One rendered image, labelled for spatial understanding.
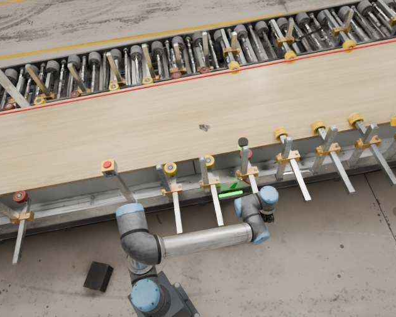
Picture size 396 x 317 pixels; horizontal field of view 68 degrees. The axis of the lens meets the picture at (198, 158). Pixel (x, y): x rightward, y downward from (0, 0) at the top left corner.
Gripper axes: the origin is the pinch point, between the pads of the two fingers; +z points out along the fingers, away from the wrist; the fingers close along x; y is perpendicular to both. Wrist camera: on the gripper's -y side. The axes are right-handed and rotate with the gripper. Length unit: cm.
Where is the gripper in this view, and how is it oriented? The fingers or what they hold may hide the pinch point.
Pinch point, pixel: (262, 217)
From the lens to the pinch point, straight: 182.8
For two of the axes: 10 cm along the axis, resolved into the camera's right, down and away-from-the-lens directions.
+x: 9.8, -1.8, 0.0
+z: 1.0, 5.5, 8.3
